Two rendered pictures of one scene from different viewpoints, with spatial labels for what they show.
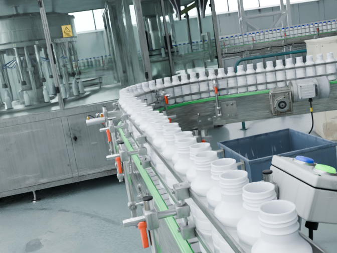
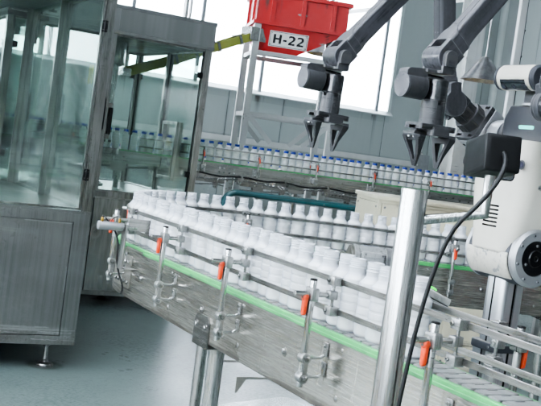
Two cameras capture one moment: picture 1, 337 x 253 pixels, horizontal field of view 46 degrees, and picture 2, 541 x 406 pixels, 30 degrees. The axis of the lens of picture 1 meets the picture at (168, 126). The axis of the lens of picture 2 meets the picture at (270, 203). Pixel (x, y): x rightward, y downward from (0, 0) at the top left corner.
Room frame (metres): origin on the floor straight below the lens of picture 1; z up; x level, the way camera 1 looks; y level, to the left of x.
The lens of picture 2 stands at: (-1.49, 0.83, 1.38)
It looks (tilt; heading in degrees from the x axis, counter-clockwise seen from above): 3 degrees down; 343
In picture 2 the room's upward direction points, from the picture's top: 8 degrees clockwise
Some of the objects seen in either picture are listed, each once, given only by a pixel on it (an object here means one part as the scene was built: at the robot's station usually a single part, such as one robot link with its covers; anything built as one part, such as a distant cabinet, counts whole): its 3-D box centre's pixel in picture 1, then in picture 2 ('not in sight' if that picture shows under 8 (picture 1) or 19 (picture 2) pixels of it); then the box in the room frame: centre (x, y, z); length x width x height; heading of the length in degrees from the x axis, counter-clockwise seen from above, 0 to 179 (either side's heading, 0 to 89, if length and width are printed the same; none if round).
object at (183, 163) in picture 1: (192, 181); (327, 284); (0.72, -0.03, 1.08); 0.06 x 0.06 x 0.17
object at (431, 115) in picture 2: not in sight; (431, 116); (0.66, -0.20, 1.51); 0.10 x 0.07 x 0.07; 100
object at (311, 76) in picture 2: not in sight; (323, 69); (1.09, -0.07, 1.61); 0.12 x 0.09 x 0.12; 101
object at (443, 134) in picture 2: not in sight; (433, 147); (0.66, -0.22, 1.44); 0.07 x 0.07 x 0.09; 10
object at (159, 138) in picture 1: (167, 154); (280, 268); (0.96, 0.01, 1.08); 0.06 x 0.06 x 0.17
